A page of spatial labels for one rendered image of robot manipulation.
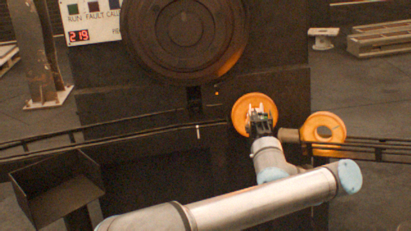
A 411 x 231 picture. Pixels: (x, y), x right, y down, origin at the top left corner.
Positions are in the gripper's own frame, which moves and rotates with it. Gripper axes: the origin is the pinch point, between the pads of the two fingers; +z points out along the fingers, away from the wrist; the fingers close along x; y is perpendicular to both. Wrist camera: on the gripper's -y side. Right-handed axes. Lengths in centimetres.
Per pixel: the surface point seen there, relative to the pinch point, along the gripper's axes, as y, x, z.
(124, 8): 27, 41, 30
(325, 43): -174, -137, 320
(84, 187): -24, 63, -4
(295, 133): -17.2, -16.1, 4.8
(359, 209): -94, -60, 24
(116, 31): 14, 47, 40
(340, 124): -9.0, -30.1, -1.9
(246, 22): 18.5, -1.8, 27.8
